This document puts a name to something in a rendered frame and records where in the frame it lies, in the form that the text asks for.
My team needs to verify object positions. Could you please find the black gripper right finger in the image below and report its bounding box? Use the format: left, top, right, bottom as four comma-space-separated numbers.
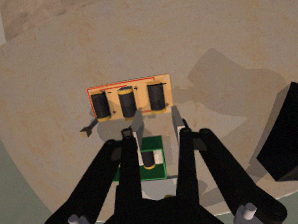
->
171, 105, 287, 224

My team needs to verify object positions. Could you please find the green open-top box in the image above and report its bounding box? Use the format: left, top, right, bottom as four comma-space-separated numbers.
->
113, 135, 167, 182

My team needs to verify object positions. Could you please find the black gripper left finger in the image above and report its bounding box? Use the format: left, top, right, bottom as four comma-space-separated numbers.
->
44, 110, 144, 224

